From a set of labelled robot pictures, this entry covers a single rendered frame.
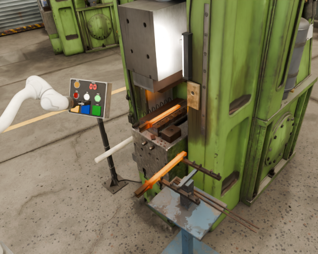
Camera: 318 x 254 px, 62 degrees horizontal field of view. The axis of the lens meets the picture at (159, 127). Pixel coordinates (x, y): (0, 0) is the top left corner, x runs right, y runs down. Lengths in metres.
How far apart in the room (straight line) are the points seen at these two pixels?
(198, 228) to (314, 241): 1.24
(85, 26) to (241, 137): 4.95
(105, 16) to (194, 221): 5.44
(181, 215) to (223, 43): 1.00
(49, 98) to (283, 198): 2.20
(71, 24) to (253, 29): 5.14
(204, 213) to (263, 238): 0.92
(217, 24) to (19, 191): 2.58
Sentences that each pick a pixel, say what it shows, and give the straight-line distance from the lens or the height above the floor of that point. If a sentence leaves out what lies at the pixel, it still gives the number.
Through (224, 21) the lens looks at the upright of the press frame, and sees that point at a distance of 1.39.
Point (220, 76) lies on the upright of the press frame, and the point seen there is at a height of 1.44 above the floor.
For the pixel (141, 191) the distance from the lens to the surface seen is 1.45.
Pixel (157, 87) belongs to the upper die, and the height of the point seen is 1.30.
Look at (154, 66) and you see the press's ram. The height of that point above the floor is 1.45.
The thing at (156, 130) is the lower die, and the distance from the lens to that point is 1.87.
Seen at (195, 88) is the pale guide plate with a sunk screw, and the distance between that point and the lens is 1.60.
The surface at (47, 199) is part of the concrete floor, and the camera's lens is 2.99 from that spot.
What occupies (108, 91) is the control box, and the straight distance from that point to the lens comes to 2.11.
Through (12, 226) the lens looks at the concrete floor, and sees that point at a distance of 2.94.
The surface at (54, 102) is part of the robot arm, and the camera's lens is 1.68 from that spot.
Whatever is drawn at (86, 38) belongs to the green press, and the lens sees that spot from 6.47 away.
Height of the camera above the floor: 2.08
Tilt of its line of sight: 36 degrees down
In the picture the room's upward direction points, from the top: 5 degrees counter-clockwise
